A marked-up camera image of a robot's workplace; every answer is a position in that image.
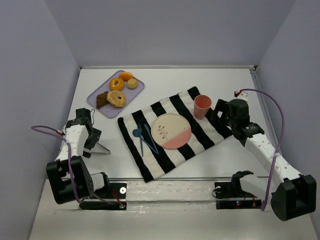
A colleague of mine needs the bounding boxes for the small pale round bun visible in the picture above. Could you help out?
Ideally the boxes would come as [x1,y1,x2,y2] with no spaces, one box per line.
[127,77,139,89]

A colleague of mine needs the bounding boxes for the cream and pink plate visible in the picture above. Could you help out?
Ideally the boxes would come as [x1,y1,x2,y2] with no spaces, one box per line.
[150,113,192,150]

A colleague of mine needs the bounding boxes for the brown chocolate pastry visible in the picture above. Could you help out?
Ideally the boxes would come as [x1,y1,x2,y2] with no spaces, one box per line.
[96,91,109,110]

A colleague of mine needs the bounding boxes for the pink plastic cup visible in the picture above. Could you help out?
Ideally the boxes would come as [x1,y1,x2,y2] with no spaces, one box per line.
[193,94,212,120]

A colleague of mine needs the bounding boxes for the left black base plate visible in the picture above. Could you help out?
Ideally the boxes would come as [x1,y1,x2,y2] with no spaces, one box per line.
[79,181,127,211]

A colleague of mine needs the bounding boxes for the orange round bun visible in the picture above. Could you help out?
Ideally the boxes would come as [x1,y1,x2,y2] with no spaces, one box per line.
[119,71,134,82]

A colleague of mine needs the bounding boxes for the blue plastic spoon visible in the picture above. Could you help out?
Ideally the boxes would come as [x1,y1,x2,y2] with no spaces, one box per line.
[132,129,140,138]

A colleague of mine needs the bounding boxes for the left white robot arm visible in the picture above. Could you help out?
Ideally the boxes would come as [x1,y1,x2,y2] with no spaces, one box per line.
[46,108,111,205]

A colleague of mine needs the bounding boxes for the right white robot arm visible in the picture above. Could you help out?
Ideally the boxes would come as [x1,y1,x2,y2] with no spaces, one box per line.
[211,99,317,221]

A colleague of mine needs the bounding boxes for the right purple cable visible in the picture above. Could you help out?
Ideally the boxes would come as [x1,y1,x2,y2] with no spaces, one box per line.
[241,88,286,211]

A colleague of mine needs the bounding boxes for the large beige bagel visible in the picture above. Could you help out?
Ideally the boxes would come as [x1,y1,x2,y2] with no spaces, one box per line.
[107,90,127,108]

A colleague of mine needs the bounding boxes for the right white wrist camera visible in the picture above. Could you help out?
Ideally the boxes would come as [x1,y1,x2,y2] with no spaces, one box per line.
[234,90,249,103]

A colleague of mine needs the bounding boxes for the black white striped placemat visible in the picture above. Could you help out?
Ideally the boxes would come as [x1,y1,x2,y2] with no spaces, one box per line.
[117,86,232,183]

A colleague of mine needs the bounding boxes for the blue plastic fork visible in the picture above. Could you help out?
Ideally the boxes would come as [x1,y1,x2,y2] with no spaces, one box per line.
[137,123,144,157]

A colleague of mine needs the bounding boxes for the metal serving tongs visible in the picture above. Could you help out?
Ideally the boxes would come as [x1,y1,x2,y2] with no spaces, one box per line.
[83,142,111,155]

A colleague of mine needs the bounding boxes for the orange glazed donut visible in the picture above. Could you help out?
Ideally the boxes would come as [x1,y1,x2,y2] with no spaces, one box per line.
[109,77,125,91]

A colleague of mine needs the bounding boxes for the blue plastic knife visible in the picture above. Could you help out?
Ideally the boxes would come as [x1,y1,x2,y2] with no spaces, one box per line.
[142,123,160,155]

